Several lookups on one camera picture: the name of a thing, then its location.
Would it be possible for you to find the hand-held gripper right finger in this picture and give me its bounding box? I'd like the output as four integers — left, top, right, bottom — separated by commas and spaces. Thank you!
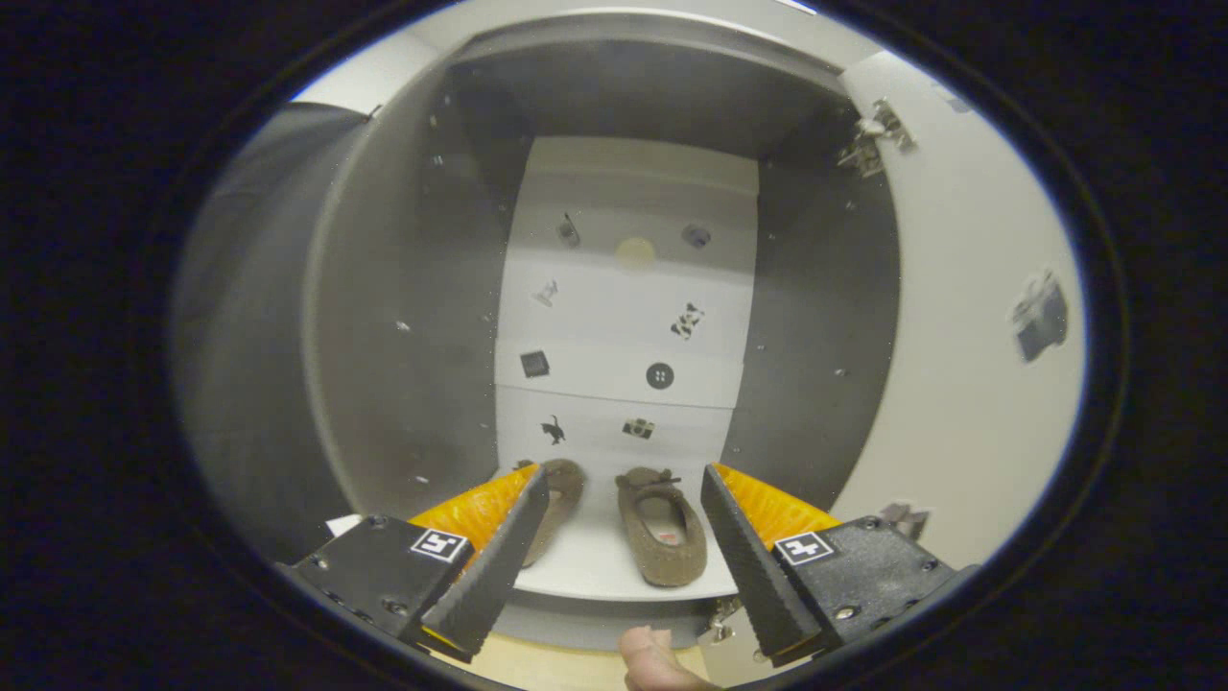
700, 463, 980, 668

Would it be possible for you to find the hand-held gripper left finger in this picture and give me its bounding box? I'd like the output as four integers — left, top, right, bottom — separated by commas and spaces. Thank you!
278, 464, 551, 663

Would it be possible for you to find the black backdrop cloth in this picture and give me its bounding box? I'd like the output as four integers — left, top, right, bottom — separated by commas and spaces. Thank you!
173, 101, 371, 567

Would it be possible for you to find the brown slipper shoe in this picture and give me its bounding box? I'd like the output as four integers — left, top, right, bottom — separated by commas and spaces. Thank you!
518, 458, 587, 568
615, 466, 709, 588

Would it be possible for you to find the dark grey shoe cabinet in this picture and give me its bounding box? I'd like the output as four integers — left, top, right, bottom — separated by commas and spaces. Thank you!
301, 10, 904, 655

